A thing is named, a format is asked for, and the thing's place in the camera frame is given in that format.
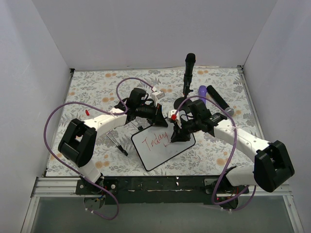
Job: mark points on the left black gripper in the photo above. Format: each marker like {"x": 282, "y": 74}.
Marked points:
{"x": 157, "y": 114}

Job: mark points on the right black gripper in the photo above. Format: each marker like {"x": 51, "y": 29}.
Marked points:
{"x": 181, "y": 130}

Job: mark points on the small black-framed whiteboard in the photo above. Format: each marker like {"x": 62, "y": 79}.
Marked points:
{"x": 150, "y": 145}

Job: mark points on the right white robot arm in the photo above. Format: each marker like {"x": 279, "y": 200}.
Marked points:
{"x": 272, "y": 164}

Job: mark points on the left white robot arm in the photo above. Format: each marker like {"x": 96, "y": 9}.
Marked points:
{"x": 78, "y": 141}

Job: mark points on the black round microphone stand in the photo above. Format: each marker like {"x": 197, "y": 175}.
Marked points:
{"x": 185, "y": 105}

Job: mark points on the floral patterned table mat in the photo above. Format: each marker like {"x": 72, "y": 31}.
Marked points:
{"x": 100, "y": 90}

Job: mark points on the purple microphone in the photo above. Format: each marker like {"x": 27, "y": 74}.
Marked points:
{"x": 202, "y": 91}

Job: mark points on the black handheld microphone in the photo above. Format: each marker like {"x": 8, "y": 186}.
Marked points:
{"x": 219, "y": 100}

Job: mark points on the black microphone on stand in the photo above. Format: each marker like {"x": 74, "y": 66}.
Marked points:
{"x": 189, "y": 62}

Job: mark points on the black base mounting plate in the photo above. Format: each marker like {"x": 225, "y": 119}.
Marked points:
{"x": 160, "y": 189}

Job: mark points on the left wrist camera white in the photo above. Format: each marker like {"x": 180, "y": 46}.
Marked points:
{"x": 156, "y": 95}

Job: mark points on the wire whiteboard easel stand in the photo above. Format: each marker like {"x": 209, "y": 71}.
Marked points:
{"x": 117, "y": 143}

